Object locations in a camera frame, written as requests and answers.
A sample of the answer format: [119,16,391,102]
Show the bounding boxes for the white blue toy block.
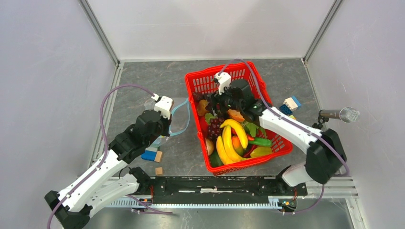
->
[283,96,301,111]

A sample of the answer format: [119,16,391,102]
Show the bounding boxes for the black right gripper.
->
[205,83,243,117]

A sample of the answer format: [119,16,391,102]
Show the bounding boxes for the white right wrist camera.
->
[214,72,231,95]

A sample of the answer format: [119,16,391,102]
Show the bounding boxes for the red plastic basket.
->
[185,61,294,176]

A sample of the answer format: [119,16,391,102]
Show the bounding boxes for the yellow toy starfruit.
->
[250,146,273,158]

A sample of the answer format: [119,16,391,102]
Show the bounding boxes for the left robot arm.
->
[44,109,171,229]

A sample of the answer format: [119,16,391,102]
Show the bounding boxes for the dark green toy avocado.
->
[209,150,224,167]

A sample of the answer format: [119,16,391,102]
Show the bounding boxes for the dark blue toy block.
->
[279,104,293,116]

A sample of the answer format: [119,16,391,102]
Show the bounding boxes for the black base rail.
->
[133,176,308,212]

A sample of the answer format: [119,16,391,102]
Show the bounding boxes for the toy onion half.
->
[205,138,215,156]

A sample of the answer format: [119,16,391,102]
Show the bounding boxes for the blue green stacked blocks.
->
[141,147,158,161]

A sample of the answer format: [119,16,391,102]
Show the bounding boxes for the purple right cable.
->
[217,59,350,216]

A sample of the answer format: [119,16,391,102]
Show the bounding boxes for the clear zip top bag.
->
[151,97,191,148]

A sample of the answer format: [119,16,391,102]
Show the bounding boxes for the brown toy potato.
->
[196,99,209,117]

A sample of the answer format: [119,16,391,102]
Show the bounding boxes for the small wooden cube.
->
[155,167,164,176]

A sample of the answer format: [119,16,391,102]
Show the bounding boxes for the purple toy grapes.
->
[207,117,224,143]

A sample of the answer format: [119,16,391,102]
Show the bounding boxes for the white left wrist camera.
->
[151,94,174,120]

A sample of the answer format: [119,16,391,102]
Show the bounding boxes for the orange toy fruit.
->
[232,136,245,156]

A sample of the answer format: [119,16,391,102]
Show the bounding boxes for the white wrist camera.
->
[214,72,231,95]
[151,94,174,120]

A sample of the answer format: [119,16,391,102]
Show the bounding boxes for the wooden block beside stack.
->
[154,150,163,163]

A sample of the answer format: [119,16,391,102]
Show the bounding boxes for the red toy chili pepper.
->
[243,134,257,158]

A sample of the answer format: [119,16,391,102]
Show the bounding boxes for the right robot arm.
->
[209,78,349,195]

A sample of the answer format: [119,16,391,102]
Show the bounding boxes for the silver microphone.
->
[312,107,360,129]

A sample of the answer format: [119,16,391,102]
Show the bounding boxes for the green toy pepper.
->
[248,137,273,147]

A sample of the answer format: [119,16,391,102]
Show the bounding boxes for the yellow toy banana bunch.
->
[216,119,248,165]

